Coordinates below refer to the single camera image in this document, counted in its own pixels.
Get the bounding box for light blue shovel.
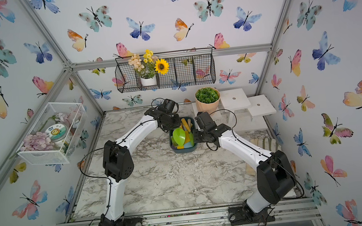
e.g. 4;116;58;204
184;142;194;149

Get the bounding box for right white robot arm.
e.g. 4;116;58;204
194;112;298;225

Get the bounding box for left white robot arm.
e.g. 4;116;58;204
99;99;182;226

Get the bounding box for teal plastic storage box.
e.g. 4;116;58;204
169;117;197;154

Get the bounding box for terracotta pot green plant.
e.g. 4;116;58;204
195;87;220;115

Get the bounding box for white stepped wooden stand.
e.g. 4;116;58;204
192;88;276;132

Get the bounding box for beige gardening glove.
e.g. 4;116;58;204
245;137;282;176

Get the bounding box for white pot with flowers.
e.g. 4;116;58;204
128;49;170;87

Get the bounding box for round tin green lid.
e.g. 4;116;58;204
45;123;67;142

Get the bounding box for pink artificial hydrangea flowers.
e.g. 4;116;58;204
20;132;54;152

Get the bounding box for black wire wall basket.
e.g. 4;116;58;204
113;48;216;93

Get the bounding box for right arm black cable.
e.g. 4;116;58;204
201;101;306;207

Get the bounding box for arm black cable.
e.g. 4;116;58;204
201;101;306;207
70;95;191;226

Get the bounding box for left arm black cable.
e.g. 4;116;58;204
70;95;191;226

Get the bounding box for white wire wall basket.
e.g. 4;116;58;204
16;102;89;165

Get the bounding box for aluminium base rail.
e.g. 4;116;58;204
57;198;322;226

